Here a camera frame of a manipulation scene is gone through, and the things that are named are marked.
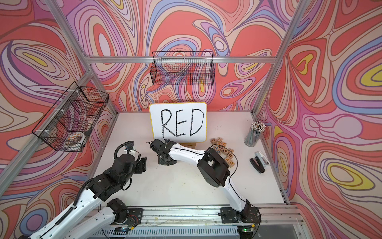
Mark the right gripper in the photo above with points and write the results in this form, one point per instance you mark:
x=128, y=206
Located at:
x=160, y=162

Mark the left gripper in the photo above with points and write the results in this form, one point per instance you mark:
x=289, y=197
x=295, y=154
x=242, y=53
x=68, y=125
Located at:
x=141, y=165

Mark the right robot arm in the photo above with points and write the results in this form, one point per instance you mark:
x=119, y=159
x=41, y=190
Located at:
x=214, y=169

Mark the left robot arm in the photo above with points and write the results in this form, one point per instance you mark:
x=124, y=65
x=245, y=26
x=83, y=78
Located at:
x=92, y=208

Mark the whiteboard with RED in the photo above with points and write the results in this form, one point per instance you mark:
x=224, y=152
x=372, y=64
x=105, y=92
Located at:
x=179, y=122

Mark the wooden whiteboard stand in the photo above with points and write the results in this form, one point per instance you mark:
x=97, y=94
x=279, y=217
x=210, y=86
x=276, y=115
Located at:
x=190, y=145

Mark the cup of pencils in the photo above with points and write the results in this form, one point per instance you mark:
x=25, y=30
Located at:
x=255, y=131

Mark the black stapler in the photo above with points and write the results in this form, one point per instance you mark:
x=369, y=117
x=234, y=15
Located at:
x=259, y=162

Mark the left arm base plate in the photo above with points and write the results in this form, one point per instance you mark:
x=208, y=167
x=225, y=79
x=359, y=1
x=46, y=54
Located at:
x=131, y=217

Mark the back wire basket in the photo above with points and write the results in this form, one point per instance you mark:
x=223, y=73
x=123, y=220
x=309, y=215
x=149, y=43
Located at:
x=183, y=68

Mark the wire basket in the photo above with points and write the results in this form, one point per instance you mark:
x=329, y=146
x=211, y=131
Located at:
x=183, y=68
x=77, y=110

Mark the left wire basket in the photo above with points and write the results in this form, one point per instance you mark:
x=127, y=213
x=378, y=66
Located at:
x=77, y=110

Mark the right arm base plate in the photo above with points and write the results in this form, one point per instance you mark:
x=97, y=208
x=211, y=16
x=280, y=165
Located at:
x=230, y=216

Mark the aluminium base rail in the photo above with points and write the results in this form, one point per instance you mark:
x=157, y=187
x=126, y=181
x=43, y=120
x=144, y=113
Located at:
x=204, y=222

